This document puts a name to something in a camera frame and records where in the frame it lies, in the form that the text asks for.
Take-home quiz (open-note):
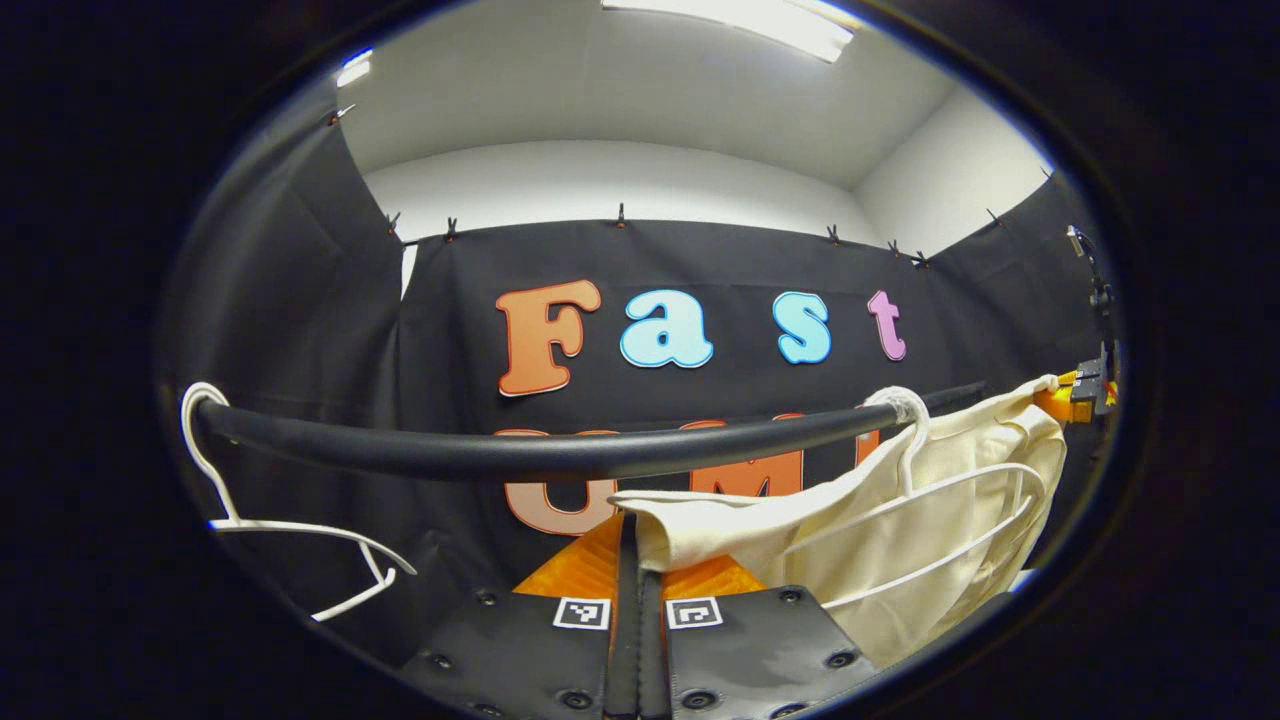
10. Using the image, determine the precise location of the black clothes rack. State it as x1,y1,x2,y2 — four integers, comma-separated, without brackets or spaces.
195,380,991,483

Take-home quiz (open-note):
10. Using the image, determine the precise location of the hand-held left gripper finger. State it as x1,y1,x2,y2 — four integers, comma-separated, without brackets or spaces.
398,512,641,720
638,555,881,720

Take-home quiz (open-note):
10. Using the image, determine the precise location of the cream button shirt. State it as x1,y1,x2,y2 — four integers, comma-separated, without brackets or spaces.
608,375,1069,669

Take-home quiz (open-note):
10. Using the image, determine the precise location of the white plastic shirt hanger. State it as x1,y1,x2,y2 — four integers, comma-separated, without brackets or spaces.
780,385,1048,611

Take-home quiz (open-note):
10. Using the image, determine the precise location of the black backdrop cloth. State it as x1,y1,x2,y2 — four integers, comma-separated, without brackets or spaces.
160,90,1121,661

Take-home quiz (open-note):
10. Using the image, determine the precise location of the empty white plastic hanger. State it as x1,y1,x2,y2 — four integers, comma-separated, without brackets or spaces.
180,382,419,623

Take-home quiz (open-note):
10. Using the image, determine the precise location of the black equipment stand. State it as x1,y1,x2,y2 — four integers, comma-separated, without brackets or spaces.
1065,225,1117,336

